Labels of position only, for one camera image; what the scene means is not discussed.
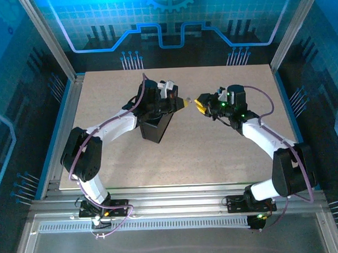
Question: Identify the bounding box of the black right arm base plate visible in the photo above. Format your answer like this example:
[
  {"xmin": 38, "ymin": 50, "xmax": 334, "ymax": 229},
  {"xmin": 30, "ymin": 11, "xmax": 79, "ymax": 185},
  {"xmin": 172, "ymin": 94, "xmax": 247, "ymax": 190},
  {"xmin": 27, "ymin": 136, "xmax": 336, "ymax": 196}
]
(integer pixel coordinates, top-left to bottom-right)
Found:
[{"xmin": 226, "ymin": 193, "xmax": 278, "ymax": 214}]

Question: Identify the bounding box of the aluminium side rail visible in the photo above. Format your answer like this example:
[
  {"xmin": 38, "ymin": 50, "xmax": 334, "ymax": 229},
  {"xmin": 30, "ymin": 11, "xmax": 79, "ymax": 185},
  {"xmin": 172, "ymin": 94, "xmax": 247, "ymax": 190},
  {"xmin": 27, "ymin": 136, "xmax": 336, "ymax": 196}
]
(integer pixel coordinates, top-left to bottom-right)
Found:
[{"xmin": 36, "ymin": 75, "xmax": 89, "ymax": 199}]

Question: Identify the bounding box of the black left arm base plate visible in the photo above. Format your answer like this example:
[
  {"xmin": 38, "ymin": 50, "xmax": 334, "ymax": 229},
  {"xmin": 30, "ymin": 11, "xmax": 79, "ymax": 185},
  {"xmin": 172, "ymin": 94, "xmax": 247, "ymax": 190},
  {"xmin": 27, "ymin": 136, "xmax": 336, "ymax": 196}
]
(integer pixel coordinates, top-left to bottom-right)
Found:
[{"xmin": 78, "ymin": 199, "xmax": 130, "ymax": 219}]

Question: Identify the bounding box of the black box with painted lid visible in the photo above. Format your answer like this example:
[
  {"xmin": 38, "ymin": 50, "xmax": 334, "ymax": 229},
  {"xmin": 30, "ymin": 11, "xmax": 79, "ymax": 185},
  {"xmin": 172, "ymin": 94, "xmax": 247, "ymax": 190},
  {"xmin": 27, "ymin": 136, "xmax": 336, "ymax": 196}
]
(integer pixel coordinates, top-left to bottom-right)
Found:
[{"xmin": 139, "ymin": 112, "xmax": 176, "ymax": 145}]

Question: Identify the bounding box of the aluminium frame post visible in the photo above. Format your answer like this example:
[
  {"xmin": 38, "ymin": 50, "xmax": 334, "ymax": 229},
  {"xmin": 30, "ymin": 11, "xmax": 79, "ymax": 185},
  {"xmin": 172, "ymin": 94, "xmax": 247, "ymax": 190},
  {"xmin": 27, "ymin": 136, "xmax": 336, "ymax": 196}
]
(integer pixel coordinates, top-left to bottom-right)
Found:
[
  {"xmin": 267, "ymin": 0, "xmax": 324, "ymax": 72},
  {"xmin": 17, "ymin": 0, "xmax": 77, "ymax": 82}
]

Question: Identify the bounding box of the black controller with green light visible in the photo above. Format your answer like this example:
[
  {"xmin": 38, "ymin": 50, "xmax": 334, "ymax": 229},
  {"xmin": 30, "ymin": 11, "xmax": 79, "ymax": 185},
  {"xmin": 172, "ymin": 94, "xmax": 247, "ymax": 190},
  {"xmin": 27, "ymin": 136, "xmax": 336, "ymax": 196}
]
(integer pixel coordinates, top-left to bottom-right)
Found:
[{"xmin": 246, "ymin": 213, "xmax": 270, "ymax": 231}]

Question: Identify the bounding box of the aluminium cross rail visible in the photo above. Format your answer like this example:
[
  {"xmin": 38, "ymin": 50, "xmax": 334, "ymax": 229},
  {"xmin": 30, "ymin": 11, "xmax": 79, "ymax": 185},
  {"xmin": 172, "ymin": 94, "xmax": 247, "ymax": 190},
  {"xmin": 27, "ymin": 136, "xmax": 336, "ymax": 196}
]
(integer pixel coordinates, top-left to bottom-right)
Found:
[{"xmin": 28, "ymin": 179, "xmax": 330, "ymax": 221}]

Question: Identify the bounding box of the blue table side strip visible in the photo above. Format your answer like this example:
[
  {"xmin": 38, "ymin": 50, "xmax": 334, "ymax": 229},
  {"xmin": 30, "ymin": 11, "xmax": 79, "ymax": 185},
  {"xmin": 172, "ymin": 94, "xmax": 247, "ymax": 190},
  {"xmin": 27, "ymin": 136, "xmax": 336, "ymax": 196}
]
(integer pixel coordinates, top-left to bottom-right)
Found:
[
  {"xmin": 31, "ymin": 78, "xmax": 78, "ymax": 200},
  {"xmin": 272, "ymin": 68, "xmax": 322, "ymax": 192}
]

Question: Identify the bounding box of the grey slotted cable duct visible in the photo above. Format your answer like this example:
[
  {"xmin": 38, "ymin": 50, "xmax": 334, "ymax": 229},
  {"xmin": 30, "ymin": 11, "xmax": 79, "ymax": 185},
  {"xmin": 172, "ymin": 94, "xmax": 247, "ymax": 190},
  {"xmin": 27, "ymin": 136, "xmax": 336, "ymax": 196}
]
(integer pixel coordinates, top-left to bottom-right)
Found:
[{"xmin": 38, "ymin": 216, "xmax": 251, "ymax": 235}]

